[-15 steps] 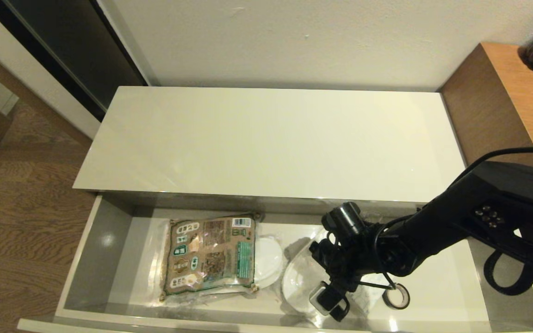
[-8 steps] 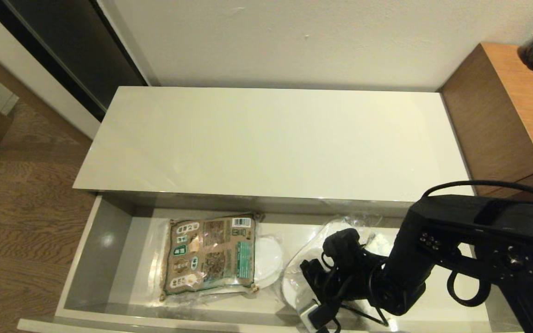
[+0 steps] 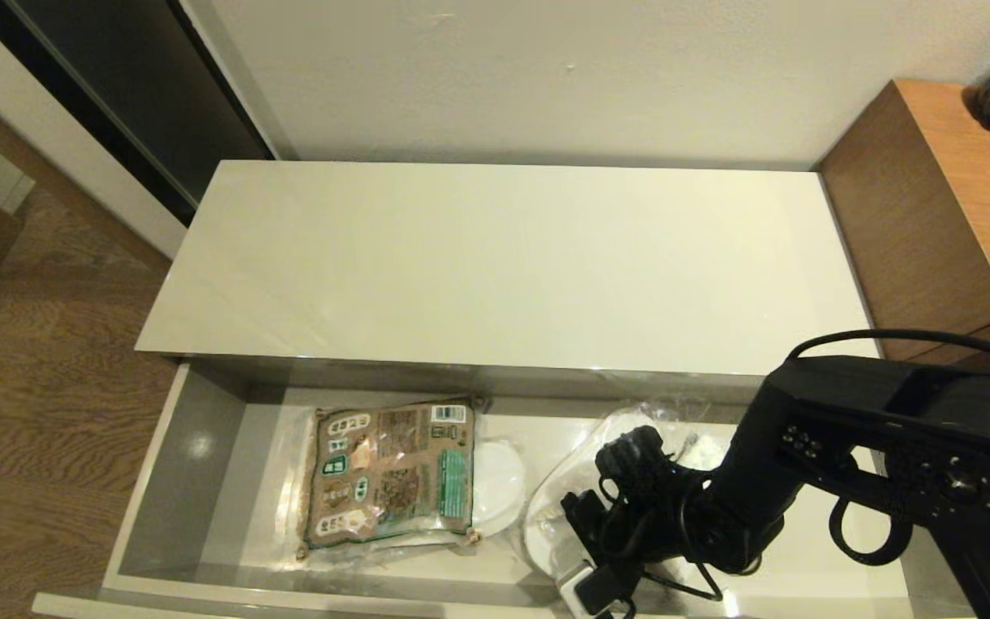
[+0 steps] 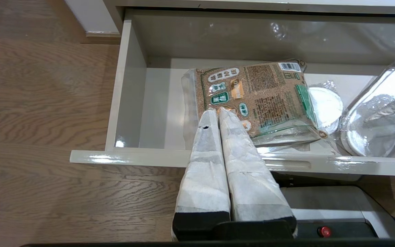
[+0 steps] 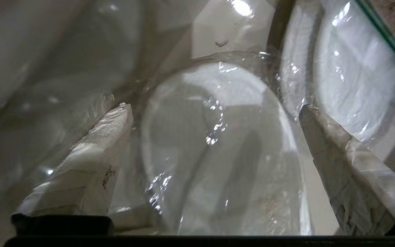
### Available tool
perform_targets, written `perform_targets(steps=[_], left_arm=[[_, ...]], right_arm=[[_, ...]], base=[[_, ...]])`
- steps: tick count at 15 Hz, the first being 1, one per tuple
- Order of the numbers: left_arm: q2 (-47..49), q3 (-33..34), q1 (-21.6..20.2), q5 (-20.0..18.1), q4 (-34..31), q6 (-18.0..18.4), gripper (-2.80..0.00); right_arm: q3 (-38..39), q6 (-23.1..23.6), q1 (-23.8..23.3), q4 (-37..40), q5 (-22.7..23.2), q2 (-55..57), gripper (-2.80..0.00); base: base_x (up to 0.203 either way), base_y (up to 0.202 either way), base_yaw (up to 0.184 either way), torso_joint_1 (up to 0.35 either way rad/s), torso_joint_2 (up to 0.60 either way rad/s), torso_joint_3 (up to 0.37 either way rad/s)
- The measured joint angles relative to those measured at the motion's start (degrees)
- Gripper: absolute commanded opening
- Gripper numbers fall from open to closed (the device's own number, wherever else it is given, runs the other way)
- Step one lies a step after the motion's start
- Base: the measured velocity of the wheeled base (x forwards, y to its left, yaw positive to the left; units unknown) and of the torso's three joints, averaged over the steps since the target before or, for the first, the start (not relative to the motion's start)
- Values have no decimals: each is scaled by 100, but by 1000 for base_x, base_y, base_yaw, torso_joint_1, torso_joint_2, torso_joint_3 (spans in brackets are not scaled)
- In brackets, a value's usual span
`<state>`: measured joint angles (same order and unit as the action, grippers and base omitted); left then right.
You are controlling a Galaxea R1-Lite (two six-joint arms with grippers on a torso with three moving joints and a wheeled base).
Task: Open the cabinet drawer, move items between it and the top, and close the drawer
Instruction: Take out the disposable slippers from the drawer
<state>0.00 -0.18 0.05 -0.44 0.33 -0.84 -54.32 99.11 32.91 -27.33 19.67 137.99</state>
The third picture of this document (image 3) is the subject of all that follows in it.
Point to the white glossy low cabinet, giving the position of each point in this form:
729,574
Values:
461,266

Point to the white slippers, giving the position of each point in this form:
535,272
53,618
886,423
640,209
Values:
551,524

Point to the brown printed snack bag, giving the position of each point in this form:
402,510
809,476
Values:
392,473

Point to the dark door panel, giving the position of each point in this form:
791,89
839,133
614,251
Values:
134,94

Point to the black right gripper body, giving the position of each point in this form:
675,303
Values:
607,591

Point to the white round pads pack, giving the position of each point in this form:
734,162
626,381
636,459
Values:
502,486

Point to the brown wooden side table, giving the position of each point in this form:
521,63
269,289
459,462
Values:
925,223

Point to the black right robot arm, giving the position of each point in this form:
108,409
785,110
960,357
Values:
847,430

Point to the white deep cabinet drawer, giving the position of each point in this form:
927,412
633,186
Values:
203,481

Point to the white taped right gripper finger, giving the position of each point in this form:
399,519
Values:
572,583

